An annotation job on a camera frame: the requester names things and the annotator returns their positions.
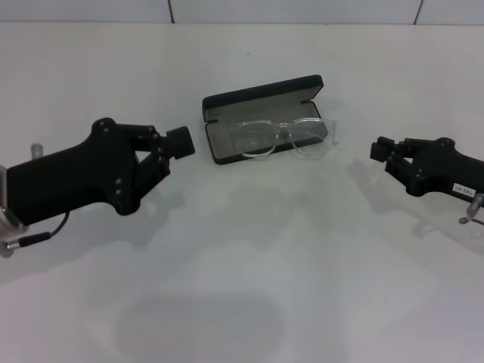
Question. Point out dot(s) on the left gripper silver plug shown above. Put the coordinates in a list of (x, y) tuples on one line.
[(36, 149)]

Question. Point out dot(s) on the black glasses case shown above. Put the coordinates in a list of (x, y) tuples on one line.
[(223, 128)]

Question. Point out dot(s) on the right gripper silver plug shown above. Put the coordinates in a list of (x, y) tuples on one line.
[(476, 206)]

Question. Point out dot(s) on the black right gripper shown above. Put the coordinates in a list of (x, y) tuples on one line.
[(442, 170)]

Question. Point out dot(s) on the clear plastic glasses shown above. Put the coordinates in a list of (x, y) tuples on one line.
[(283, 130)]

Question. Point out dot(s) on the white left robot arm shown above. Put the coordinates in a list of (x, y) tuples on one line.
[(5, 204)]

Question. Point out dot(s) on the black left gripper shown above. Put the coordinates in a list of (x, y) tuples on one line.
[(72, 177)]

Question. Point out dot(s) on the gripper silver plug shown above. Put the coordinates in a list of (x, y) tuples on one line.
[(36, 149), (476, 206)]

